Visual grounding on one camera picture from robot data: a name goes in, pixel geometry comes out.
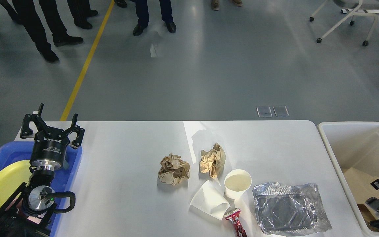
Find blue plastic tray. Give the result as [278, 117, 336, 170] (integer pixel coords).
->
[0, 141, 83, 237]

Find pink ribbed mug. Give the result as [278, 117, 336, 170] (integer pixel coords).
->
[15, 200, 41, 224]

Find crumpled brown paper ball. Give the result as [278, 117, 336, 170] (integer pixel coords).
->
[158, 153, 190, 185]

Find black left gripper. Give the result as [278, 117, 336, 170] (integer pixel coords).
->
[20, 103, 85, 170]

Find floor outlet cover pair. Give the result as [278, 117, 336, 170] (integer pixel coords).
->
[257, 106, 290, 118]

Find tan paper ball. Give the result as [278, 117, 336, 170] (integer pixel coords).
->
[199, 143, 226, 179]

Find brown paper bag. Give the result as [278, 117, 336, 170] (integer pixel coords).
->
[342, 168, 379, 225]

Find yellow plastic plate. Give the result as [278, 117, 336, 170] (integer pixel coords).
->
[0, 160, 31, 207]

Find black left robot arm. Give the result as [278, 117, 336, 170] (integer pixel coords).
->
[0, 104, 85, 237]

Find silver foil bag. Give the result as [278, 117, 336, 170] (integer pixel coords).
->
[252, 182, 332, 237]

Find grey-blue mug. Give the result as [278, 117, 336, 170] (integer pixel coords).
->
[62, 153, 69, 170]

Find white paper cup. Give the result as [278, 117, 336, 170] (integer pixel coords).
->
[224, 169, 252, 200]

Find white paper napkin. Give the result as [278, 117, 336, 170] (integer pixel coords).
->
[190, 181, 230, 220]

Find white rolling chair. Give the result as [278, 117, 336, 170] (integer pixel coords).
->
[314, 0, 379, 47]

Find red snack wrapper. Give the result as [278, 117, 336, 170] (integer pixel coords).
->
[223, 208, 247, 237]

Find white plastic bin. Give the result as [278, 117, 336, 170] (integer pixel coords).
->
[317, 122, 379, 237]

